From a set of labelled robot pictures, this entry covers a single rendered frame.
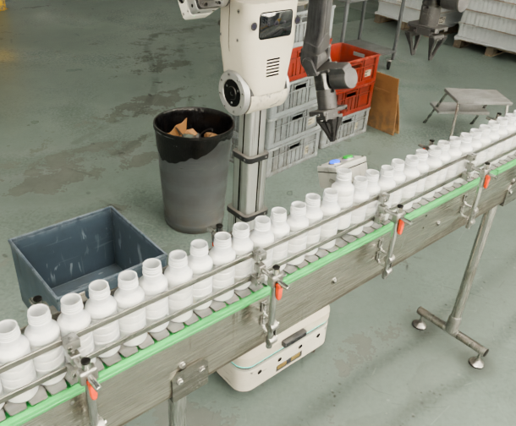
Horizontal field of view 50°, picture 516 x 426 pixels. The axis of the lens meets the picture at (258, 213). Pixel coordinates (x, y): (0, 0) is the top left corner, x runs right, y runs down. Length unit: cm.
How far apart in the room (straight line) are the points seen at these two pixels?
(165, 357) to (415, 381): 157
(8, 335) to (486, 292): 263
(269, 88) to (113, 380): 115
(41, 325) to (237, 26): 117
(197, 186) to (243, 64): 132
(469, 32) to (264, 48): 624
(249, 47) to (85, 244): 81
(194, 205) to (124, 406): 203
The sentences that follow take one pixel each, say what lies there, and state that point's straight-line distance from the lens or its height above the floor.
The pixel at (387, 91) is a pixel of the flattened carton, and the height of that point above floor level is 37.
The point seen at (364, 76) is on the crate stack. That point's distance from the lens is 459.
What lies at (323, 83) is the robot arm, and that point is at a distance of 164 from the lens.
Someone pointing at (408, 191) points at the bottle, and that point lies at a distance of 171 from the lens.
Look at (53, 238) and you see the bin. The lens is 172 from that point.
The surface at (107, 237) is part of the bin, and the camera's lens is 181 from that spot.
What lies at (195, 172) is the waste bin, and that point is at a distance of 305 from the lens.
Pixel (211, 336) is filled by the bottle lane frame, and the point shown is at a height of 94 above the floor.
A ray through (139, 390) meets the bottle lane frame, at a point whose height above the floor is 90.
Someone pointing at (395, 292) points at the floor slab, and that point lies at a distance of 305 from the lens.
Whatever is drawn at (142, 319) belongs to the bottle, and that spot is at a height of 107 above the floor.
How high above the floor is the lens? 185
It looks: 32 degrees down
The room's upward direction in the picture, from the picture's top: 4 degrees clockwise
